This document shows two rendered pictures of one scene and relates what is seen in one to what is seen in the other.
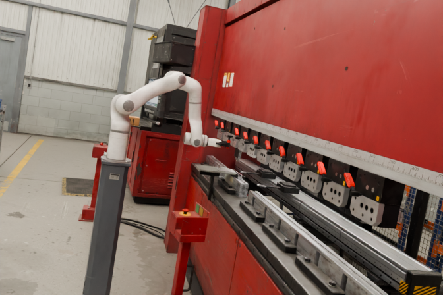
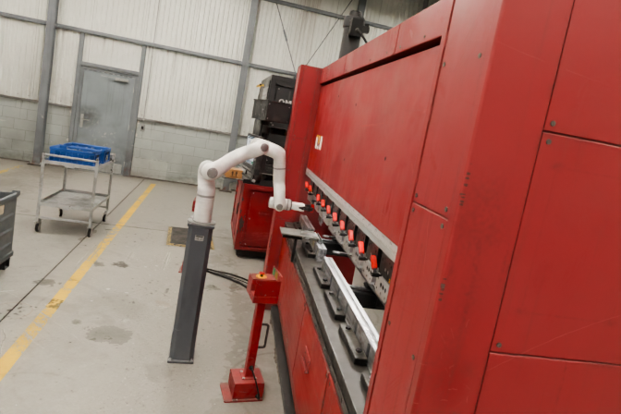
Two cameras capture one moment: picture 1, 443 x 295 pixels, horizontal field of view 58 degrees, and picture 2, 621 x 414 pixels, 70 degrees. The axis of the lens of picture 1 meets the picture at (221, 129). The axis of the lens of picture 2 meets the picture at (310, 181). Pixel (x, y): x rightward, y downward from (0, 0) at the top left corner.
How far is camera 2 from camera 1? 58 cm
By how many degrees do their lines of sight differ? 6
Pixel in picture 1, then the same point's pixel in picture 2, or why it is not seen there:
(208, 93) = (303, 152)
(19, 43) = (132, 85)
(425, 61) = not seen: hidden behind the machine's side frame
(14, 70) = (127, 112)
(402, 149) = not seen: hidden behind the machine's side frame
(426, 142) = not seen: hidden behind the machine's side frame
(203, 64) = (298, 124)
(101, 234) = (187, 290)
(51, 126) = (163, 169)
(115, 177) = (200, 238)
